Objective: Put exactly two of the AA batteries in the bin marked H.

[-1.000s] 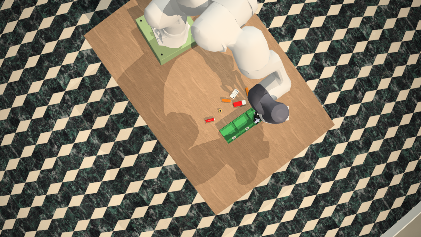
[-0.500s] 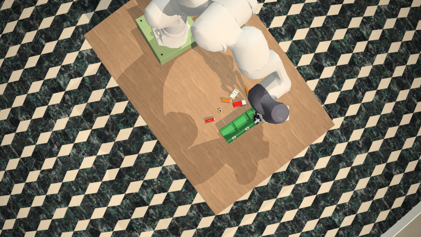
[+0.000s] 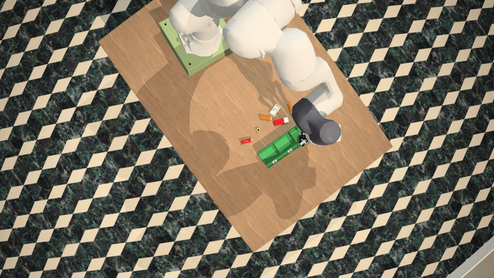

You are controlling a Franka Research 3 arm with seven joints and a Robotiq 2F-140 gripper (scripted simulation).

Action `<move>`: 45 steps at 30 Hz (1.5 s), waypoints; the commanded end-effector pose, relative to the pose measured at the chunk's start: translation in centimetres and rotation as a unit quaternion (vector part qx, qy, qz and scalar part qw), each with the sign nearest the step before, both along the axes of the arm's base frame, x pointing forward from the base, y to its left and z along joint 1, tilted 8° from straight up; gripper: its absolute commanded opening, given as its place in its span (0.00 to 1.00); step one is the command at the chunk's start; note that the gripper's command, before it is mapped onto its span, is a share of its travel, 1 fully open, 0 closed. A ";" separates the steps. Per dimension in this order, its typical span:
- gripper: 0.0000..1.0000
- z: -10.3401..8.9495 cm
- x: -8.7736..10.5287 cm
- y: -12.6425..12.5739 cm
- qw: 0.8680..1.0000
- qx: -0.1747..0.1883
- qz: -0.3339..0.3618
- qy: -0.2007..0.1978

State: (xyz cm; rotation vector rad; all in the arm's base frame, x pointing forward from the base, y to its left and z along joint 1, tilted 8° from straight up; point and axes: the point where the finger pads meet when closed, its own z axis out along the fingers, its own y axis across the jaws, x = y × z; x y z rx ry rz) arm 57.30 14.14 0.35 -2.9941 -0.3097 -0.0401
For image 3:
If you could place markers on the white domino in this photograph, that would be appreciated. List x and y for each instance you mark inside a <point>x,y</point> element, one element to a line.
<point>275,110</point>

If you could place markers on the green three-compartment bin rack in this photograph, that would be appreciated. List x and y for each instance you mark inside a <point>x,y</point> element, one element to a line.
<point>281,147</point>

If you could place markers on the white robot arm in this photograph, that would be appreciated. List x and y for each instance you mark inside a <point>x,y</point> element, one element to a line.
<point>255,29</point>

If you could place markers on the red and white eraser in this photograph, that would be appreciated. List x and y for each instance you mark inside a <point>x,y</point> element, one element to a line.
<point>281,121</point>

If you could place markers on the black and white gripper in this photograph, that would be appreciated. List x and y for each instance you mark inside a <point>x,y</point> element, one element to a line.
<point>302,139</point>

